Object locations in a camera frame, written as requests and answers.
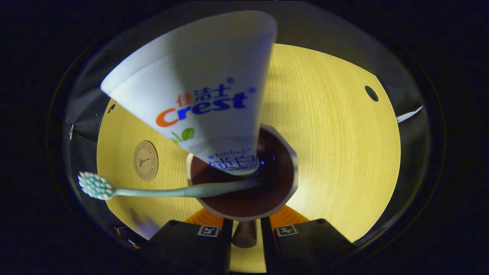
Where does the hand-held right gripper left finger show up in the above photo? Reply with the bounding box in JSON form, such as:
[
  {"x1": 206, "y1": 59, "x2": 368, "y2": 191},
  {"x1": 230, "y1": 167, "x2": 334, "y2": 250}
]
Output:
[{"x1": 147, "y1": 207, "x2": 233, "y2": 274}]

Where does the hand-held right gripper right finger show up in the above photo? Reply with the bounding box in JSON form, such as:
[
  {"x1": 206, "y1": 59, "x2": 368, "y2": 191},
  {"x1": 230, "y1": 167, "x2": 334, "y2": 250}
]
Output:
[{"x1": 260, "y1": 206, "x2": 356, "y2": 274}]

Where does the pale green toothbrush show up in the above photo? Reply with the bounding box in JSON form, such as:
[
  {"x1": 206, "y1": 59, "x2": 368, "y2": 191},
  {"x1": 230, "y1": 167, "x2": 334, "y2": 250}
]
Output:
[{"x1": 78, "y1": 171, "x2": 264, "y2": 201}]

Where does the beige cup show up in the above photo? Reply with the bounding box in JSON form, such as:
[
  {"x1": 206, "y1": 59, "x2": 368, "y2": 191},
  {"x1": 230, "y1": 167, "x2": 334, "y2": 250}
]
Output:
[{"x1": 186, "y1": 123, "x2": 299, "y2": 249}]

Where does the round cork coaster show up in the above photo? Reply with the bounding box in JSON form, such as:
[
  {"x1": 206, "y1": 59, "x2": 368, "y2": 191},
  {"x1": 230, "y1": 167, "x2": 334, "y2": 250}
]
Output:
[{"x1": 133, "y1": 140, "x2": 159, "y2": 181}]

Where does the white toothpaste tube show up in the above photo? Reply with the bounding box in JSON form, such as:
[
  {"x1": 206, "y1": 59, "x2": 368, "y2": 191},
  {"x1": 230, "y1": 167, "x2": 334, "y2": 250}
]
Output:
[{"x1": 100, "y1": 10, "x2": 277, "y2": 176}]

